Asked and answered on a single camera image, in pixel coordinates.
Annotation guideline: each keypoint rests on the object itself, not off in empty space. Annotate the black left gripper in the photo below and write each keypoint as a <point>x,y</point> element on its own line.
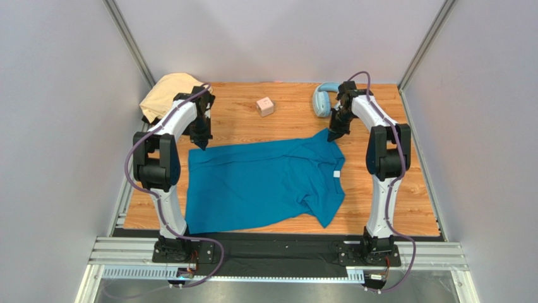
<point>201,139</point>

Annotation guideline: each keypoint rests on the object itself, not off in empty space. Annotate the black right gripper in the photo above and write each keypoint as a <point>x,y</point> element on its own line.
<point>340,122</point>

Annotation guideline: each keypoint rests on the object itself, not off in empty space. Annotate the blue t shirt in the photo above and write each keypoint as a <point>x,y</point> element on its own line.
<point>247,186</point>

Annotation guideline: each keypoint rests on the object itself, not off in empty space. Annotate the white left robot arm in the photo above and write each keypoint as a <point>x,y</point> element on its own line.
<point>157,167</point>

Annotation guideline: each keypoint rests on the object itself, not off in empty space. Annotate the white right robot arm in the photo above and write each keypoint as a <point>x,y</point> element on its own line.
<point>387,161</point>

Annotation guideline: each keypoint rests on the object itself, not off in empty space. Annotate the light blue headphones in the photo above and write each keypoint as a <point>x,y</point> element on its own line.
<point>321,99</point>

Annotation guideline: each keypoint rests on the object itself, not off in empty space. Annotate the black t shirt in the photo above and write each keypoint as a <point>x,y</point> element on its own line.
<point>152,122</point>

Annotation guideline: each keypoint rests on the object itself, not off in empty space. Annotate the beige t shirt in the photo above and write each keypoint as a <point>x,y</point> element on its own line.
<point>159,99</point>

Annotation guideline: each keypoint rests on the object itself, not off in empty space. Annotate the pink cube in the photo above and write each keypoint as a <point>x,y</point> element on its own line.
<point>265,106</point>

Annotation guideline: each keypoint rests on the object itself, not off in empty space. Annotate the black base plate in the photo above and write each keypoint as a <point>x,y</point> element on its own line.
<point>283,255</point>

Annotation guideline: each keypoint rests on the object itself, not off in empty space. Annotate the aluminium frame rail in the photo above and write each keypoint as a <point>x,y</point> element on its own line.
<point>121,269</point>

